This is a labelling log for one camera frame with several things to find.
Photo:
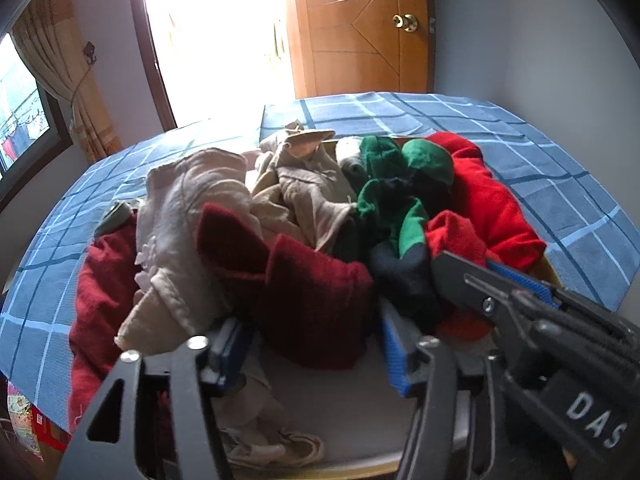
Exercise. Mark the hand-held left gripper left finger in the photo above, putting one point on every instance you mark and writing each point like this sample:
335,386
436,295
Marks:
230,360

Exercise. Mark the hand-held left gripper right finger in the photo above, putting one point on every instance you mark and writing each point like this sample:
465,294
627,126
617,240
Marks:
397,355

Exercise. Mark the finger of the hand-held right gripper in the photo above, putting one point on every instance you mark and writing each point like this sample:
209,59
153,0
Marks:
530,292
460,280

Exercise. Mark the shallow cardboard tray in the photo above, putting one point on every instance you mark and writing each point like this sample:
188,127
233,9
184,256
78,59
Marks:
360,410

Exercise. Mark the green and navy underwear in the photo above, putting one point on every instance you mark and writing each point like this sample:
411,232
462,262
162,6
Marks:
410,220

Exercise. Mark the bright red sock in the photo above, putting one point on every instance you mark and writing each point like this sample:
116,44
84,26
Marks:
500,210

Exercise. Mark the light beige underwear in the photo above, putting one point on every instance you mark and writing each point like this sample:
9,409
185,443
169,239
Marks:
270,440

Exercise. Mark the cream underwear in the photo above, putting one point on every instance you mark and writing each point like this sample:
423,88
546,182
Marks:
190,230

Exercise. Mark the grey green underwear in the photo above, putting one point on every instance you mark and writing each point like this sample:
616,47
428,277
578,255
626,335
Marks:
117,212

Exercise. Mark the blue checkered tablecloth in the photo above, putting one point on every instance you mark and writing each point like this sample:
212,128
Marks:
550,170

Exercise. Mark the red printed box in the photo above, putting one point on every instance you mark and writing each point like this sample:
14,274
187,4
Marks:
30,425

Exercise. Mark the brass door knob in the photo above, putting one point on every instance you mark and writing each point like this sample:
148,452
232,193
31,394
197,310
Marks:
405,21

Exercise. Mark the orange wooden door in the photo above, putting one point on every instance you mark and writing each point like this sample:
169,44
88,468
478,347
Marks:
350,35

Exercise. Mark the dark framed window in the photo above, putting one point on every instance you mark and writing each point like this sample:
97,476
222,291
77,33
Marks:
20,110

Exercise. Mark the dark curtain tieback hook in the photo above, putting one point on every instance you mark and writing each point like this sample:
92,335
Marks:
90,52

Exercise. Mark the golden patterned curtain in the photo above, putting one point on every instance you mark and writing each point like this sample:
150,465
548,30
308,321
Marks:
65,60

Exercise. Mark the dark wooden door frame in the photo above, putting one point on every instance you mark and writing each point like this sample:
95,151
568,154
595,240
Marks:
152,60

